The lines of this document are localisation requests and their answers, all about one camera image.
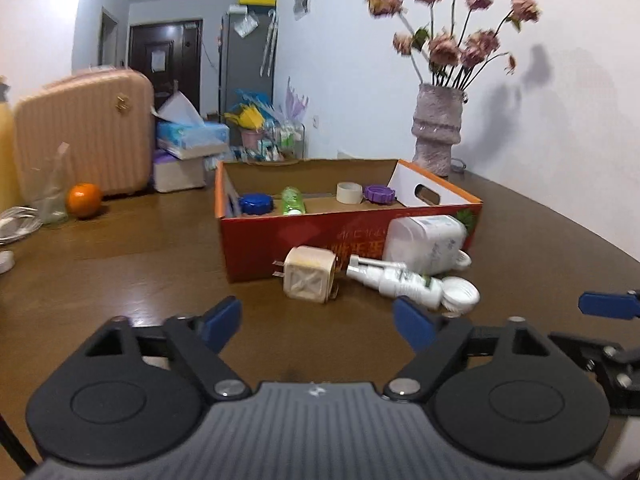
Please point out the blue tissue box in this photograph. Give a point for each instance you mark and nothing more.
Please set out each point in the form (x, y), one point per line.
(192, 132)

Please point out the yellow thermos jug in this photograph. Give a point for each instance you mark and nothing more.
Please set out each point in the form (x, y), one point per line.
(6, 160)

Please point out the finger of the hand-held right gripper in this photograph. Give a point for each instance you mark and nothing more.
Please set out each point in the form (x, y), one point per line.
(620, 365)
(607, 305)

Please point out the small white lid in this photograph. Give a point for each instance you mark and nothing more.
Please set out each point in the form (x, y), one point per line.
(5, 261)

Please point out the grey stone vase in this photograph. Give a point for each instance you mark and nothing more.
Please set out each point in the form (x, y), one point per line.
(437, 130)

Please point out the white carton box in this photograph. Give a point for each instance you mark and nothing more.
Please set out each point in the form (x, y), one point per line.
(177, 175)

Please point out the folded hanging umbrella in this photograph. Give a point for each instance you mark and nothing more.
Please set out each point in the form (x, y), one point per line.
(269, 42)

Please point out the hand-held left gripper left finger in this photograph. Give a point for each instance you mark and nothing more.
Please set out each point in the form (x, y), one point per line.
(220, 322)

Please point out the green spray bottle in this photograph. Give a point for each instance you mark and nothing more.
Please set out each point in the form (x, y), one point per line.
(292, 202)

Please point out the white round cap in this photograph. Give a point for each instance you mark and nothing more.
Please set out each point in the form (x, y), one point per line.
(460, 295)

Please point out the white paper notice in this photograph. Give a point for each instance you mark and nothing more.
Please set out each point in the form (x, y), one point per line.
(158, 61)

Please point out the blue and yellow plastic bags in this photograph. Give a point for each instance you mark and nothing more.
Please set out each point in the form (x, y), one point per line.
(247, 112)

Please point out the large white plastic bottle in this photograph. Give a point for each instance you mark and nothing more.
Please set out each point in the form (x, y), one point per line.
(425, 242)

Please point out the red cardboard box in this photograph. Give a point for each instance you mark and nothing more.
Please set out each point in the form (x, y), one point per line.
(280, 240)

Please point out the blue bottle cap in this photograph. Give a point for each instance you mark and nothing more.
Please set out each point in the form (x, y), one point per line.
(256, 205)

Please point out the yellow and black box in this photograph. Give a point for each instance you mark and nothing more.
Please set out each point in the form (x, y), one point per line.
(256, 1)

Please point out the pink ribbed suitcase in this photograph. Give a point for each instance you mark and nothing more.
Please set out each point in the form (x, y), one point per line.
(85, 130)

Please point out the dark entrance door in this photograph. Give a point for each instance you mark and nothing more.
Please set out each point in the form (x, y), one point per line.
(180, 60)

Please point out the purple plastic wrap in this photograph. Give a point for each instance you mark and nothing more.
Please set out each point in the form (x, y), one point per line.
(294, 102)

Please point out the purple ridged cap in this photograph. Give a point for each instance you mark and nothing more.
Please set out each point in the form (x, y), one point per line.
(379, 195)

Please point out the beige plug adapter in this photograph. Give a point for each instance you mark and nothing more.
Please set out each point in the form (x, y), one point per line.
(305, 275)

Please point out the grey refrigerator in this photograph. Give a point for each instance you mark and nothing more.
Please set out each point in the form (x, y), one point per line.
(240, 65)

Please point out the dried pink roses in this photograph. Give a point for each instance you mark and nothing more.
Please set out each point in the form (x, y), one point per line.
(445, 47)

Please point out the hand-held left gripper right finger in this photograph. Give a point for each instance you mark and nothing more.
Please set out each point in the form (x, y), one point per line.
(412, 325)

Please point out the white wall socket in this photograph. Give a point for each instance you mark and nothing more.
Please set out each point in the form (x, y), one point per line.
(315, 122)

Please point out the orange fruit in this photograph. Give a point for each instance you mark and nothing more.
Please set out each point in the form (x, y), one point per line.
(84, 201)

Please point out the white spray bottle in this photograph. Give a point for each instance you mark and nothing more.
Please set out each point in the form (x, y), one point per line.
(400, 282)

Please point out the black eyeglasses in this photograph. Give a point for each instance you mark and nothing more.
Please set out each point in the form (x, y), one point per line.
(457, 165)

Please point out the grey side door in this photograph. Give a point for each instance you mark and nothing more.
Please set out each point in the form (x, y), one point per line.
(107, 37)

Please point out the translucent tape roll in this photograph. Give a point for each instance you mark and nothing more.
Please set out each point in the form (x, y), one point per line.
(349, 193)

